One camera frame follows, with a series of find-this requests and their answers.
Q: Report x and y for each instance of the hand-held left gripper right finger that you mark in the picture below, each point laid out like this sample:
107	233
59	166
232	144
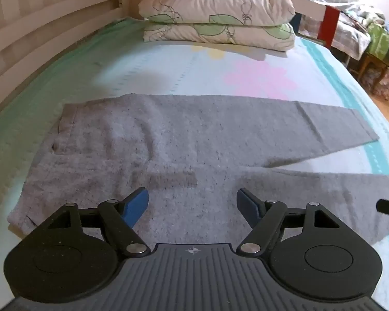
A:
248	205

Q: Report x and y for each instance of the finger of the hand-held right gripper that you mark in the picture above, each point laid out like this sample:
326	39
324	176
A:
388	206

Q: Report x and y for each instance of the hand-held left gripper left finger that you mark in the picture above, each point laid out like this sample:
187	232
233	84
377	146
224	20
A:
136	204

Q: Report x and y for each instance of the grey pants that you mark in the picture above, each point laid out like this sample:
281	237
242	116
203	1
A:
181	142

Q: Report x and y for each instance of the wooden stool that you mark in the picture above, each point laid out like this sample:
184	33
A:
372	68

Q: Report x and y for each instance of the pastel flower print bed sheet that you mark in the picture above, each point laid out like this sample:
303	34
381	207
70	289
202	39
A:
181	71

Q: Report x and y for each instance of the green patterned cloth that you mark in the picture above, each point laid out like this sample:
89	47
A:
384	42

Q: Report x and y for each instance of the bed with patterned blanket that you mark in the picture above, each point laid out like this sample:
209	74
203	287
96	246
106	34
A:
353	22

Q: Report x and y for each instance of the leaf print pillow yellow band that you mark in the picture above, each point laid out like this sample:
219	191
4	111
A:
214	3

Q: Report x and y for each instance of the red bed post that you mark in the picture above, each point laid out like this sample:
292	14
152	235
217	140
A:
330	26

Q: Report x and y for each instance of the white wooden bed frame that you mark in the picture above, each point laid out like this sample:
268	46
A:
35	22

